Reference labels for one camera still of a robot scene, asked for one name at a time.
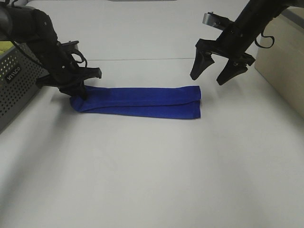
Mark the grey perforated plastic basket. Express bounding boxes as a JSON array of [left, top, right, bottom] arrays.
[[0, 47, 48, 132]]

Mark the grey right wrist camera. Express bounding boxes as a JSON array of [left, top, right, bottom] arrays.
[[202, 12, 233, 30]]

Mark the beige storage box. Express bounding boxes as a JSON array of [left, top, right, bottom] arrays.
[[255, 8, 304, 112]]

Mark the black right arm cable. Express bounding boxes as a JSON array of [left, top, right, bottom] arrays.
[[254, 26, 276, 49]]

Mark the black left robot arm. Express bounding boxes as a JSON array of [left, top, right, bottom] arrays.
[[0, 0, 102, 100]]

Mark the blue microfibre towel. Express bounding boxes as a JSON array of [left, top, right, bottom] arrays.
[[70, 86, 201, 119]]

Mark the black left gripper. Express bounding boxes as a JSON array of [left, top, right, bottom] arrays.
[[35, 41, 102, 100]]

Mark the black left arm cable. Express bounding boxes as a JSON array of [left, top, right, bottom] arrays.
[[9, 40, 89, 69]]

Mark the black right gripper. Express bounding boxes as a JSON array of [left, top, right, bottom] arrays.
[[190, 23, 256, 85]]

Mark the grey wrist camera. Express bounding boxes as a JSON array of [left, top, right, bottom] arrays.
[[202, 12, 233, 30], [61, 40, 79, 52]]

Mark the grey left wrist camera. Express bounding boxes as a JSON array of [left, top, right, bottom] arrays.
[[61, 40, 79, 52]]

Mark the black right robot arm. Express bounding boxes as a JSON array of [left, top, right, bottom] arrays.
[[190, 0, 287, 85]]

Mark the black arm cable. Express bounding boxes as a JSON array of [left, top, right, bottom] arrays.
[[9, 40, 89, 69], [254, 26, 276, 49]]

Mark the yellow-green towel in basket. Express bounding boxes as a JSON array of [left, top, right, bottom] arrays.
[[0, 41, 14, 55]]

